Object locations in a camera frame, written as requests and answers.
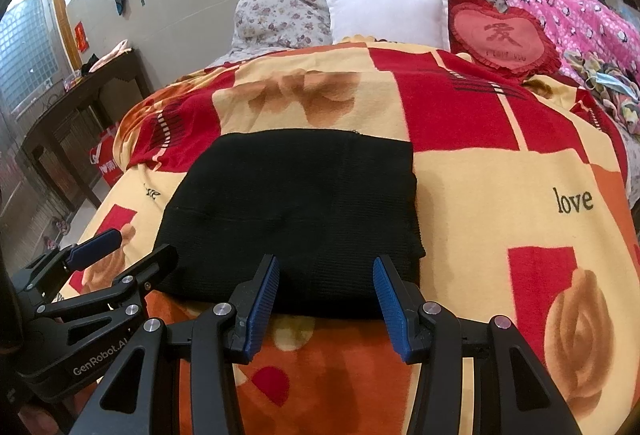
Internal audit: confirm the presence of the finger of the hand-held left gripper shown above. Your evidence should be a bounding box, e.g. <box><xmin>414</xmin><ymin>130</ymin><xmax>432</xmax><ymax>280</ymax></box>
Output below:
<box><xmin>35</xmin><ymin>244</ymin><xmax>180</xmax><ymax>323</ymax></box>
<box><xmin>10</xmin><ymin>229</ymin><xmax>123</xmax><ymax>296</ymax></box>

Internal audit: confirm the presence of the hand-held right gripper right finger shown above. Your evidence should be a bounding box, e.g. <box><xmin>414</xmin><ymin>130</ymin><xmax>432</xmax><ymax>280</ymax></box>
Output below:
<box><xmin>372</xmin><ymin>255</ymin><xmax>583</xmax><ymax>435</ymax></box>

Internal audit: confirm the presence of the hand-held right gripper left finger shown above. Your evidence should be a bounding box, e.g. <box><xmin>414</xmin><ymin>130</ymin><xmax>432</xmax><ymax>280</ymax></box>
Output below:
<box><xmin>82</xmin><ymin>254</ymin><xmax>281</xmax><ymax>435</ymax></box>

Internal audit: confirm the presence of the black sweater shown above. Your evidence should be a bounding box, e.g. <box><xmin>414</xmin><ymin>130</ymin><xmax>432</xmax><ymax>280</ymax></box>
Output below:
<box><xmin>152</xmin><ymin>129</ymin><xmax>427</xmax><ymax>320</ymax></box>

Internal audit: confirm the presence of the red shopping bag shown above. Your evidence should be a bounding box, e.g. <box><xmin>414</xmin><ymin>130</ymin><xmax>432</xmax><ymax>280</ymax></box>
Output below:
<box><xmin>90</xmin><ymin>122</ymin><xmax>126</xmax><ymax>188</ymax></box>

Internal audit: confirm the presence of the dark wooden table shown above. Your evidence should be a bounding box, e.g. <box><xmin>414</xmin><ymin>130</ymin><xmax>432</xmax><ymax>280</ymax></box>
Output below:
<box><xmin>20</xmin><ymin>47</ymin><xmax>153</xmax><ymax>210</ymax></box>

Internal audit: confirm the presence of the red and yellow printed blanket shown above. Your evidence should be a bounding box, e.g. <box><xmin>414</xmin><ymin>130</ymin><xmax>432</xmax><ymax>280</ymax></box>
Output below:
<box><xmin>60</xmin><ymin>40</ymin><xmax>640</xmax><ymax>435</ymax></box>

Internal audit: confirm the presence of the pale pink cloth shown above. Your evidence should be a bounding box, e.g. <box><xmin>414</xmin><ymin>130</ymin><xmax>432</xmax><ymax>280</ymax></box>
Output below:
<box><xmin>92</xmin><ymin>40</ymin><xmax>133</xmax><ymax>70</ymax></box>

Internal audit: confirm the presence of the window with grille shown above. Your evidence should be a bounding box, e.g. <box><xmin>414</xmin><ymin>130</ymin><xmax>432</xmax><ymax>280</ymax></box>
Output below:
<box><xmin>0</xmin><ymin>0</ymin><xmax>68</xmax><ymax>110</ymax></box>

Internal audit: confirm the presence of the white pillow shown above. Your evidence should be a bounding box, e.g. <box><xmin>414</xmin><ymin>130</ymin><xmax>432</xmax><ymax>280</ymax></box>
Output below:
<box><xmin>325</xmin><ymin>0</ymin><xmax>451</xmax><ymax>52</ymax></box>

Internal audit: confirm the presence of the red heart-shaped pillow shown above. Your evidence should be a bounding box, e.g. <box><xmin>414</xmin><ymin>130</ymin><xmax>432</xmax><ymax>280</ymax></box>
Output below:
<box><xmin>447</xmin><ymin>0</ymin><xmax>563</xmax><ymax>80</ymax></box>

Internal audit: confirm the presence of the pile of patterned cloths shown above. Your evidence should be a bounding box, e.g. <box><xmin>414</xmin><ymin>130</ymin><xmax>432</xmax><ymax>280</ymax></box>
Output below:
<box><xmin>562</xmin><ymin>50</ymin><xmax>640</xmax><ymax>136</ymax></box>

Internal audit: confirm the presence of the blue face mask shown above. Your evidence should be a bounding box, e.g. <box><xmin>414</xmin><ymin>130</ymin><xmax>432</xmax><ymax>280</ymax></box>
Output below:
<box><xmin>585</xmin><ymin>70</ymin><xmax>640</xmax><ymax>103</ymax></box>

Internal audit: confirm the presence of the pink printed blanket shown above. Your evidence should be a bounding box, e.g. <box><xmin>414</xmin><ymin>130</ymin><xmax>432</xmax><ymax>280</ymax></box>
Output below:
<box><xmin>467</xmin><ymin>0</ymin><xmax>640</xmax><ymax>80</ymax></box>

